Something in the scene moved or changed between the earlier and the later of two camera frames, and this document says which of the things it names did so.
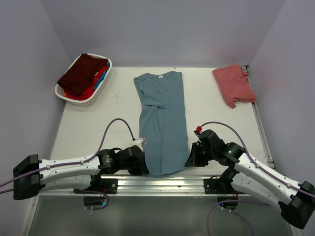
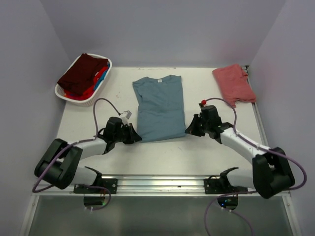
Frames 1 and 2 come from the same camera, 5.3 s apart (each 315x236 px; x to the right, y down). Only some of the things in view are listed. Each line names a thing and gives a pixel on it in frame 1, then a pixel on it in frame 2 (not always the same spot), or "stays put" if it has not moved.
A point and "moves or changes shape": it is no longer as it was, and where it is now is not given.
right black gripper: (193, 160) → (192, 129)
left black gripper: (142, 168) → (133, 136)
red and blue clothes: (98, 77) stays put
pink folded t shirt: (233, 82) stays put
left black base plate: (109, 186) stays put
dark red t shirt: (80, 75) stays put
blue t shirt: (163, 124) moves or changes shape
